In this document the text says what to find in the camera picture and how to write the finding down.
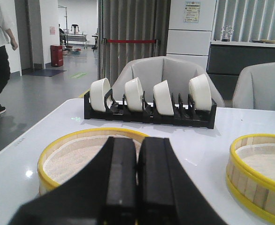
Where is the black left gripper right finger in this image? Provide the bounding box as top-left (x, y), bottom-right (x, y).
top-left (137, 137), bottom-right (225, 225)

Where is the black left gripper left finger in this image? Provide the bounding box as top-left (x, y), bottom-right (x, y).
top-left (9, 137), bottom-right (136, 225)

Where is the bamboo steamer drawer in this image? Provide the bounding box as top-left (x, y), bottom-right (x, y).
top-left (226, 134), bottom-right (275, 225)
top-left (37, 127), bottom-right (148, 195)

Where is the black dish rack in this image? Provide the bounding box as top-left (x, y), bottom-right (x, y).
top-left (84, 91), bottom-right (217, 129)

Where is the white bowl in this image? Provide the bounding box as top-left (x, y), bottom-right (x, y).
top-left (153, 80), bottom-right (174, 116)
top-left (90, 78), bottom-right (111, 112)
top-left (125, 77), bottom-right (143, 112)
top-left (188, 74), bottom-right (212, 111)

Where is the left grey armchair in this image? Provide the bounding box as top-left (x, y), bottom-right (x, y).
top-left (111, 56), bottom-right (226, 108)

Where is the grey armchair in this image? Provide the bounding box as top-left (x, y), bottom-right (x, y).
top-left (232, 62), bottom-right (275, 111)
top-left (111, 56), bottom-right (226, 108)

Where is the red fire extinguisher box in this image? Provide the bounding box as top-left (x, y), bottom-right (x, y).
top-left (50, 45), bottom-right (63, 67)

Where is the dark grey counter cabinet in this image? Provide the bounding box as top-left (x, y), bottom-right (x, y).
top-left (206, 41), bottom-right (275, 100)

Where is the right grey armchair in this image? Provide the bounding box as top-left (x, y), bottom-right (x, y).
top-left (232, 62), bottom-right (275, 111)

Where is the red barrier belt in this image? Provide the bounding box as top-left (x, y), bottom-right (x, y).
top-left (107, 39), bottom-right (157, 44)

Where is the silver tree ornament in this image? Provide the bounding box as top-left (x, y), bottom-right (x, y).
top-left (221, 25), bottom-right (234, 42)

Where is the wooden plate on counter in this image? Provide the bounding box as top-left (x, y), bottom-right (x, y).
top-left (252, 39), bottom-right (275, 44)

